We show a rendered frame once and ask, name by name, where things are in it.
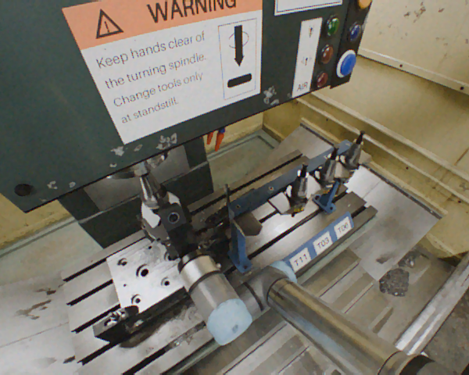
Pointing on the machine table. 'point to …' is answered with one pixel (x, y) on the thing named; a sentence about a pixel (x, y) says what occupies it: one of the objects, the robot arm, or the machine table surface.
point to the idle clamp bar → (220, 216)
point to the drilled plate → (150, 304)
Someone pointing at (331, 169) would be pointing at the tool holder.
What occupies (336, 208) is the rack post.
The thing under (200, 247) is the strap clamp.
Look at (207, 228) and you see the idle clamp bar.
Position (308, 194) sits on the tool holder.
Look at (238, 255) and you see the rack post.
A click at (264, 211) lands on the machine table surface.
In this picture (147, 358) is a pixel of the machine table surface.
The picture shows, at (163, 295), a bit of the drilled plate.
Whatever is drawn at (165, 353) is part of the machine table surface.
